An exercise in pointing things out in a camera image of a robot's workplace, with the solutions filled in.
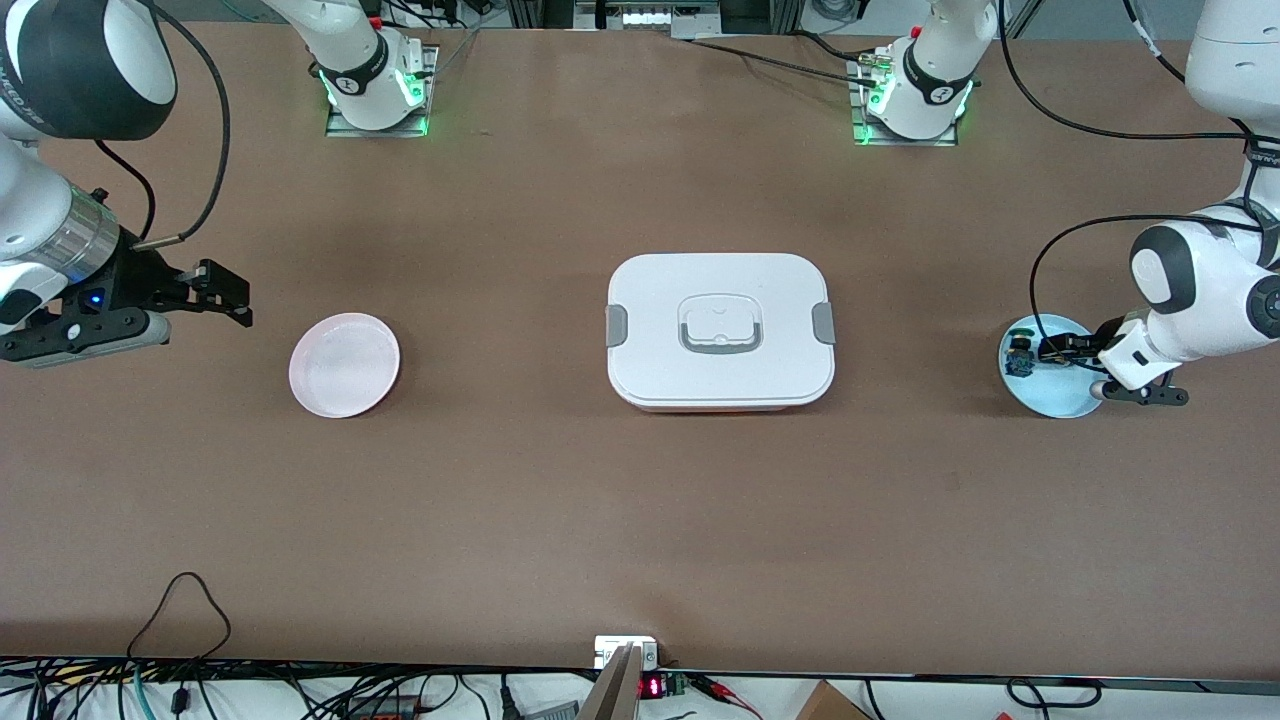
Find light blue round plate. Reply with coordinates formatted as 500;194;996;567
998;313;1107;419

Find pink round plate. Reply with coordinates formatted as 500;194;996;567
288;312;402;419

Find white lunch box grey clips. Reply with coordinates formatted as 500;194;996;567
605;252;837;414

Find brown cardboard box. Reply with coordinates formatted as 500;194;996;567
793;680;873;720

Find red test lead clips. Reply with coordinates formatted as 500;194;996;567
695;672;766;719

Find white power strip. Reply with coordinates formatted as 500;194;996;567
598;4;723;32

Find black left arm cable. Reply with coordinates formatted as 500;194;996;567
997;0;1280;373

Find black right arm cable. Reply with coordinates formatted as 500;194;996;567
92;0;232;251

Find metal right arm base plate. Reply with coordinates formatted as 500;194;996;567
324;44;440;139

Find thin black looped cable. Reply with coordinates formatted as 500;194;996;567
125;571;234;663

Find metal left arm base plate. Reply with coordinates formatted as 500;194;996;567
851;55;960;148

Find black coiled cable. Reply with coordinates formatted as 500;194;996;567
1004;676;1103;709

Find black cable bundle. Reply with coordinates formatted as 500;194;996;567
0;655;601;720

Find black cable to arm base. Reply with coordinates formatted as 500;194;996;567
685;30;886;89

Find white post mount bracket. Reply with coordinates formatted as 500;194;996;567
593;635;661;670

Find aluminium camera post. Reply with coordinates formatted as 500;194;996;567
578;644;644;720

